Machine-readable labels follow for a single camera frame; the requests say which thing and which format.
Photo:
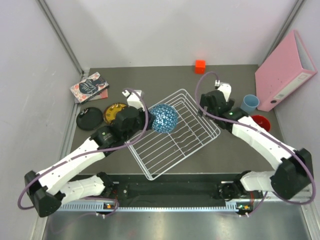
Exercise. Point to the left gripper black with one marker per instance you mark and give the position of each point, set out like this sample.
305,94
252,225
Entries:
151,118

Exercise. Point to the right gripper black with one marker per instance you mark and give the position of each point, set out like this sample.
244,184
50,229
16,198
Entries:
203,103

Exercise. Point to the blue white patterned bowl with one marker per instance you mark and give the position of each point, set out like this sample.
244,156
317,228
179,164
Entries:
165,118

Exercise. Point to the yellow patterned plate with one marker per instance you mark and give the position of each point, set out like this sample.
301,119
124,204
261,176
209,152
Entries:
110,112

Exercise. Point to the black plate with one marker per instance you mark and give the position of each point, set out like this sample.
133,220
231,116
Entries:
89,118

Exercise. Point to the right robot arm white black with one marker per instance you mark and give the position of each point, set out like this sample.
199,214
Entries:
292,169

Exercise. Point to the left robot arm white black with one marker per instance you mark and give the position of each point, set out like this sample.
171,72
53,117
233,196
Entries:
53,187

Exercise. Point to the light blue cup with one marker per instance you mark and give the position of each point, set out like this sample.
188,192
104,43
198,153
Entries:
250,103

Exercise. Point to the orange cube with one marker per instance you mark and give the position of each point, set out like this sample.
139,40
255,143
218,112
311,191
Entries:
200,66

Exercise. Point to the pink book underneath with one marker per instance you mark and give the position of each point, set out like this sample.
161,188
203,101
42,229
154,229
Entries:
101,95

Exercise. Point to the Little Women book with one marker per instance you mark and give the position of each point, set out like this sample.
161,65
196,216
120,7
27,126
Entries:
88,88

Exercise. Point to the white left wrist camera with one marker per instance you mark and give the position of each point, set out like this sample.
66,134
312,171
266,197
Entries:
133,100

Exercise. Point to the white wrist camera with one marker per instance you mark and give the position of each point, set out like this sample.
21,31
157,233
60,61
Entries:
223,87
133,100

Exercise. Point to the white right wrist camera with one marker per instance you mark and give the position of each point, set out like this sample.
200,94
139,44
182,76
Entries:
223,87

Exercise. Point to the white wire dish rack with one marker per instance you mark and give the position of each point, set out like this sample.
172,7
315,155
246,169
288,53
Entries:
157,153

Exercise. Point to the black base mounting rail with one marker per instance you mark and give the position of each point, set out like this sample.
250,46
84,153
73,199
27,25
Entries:
175,190

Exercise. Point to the pink ring binder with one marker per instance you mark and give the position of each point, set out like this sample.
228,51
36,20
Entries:
288,67

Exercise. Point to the aluminium frame post right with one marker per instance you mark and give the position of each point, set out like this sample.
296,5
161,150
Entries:
293,13

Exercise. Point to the aluminium frame post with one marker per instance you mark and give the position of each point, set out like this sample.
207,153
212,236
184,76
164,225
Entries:
293,13
44,7

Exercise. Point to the aluminium frame post left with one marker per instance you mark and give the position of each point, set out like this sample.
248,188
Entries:
44,7

